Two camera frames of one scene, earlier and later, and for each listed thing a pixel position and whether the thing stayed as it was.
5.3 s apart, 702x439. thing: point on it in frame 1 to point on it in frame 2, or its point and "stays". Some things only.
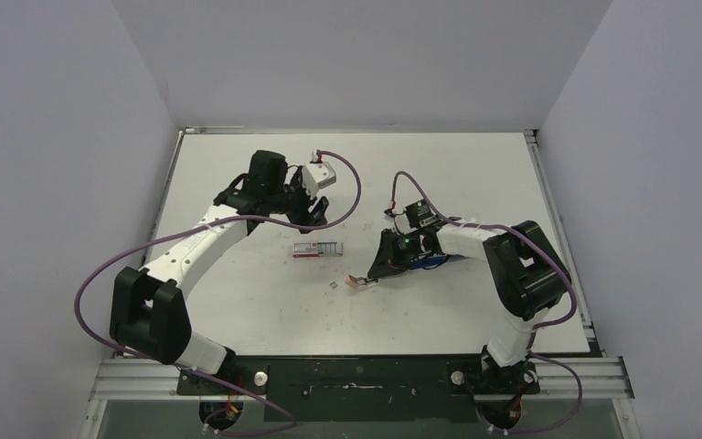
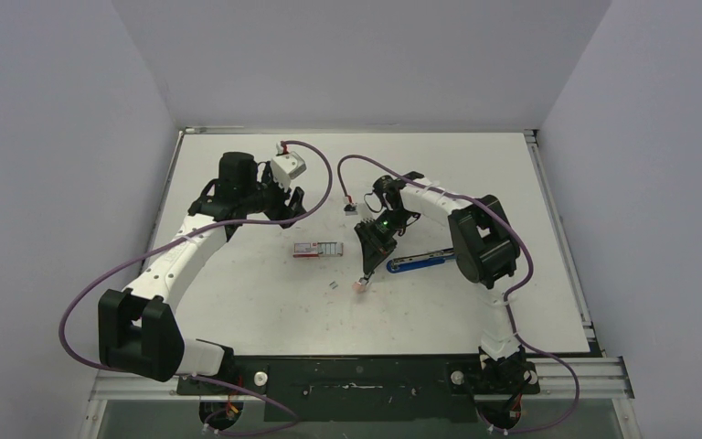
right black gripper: x=390 y=253 to x=376 y=238
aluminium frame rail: x=122 y=379 stays
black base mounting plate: x=366 y=390 stays
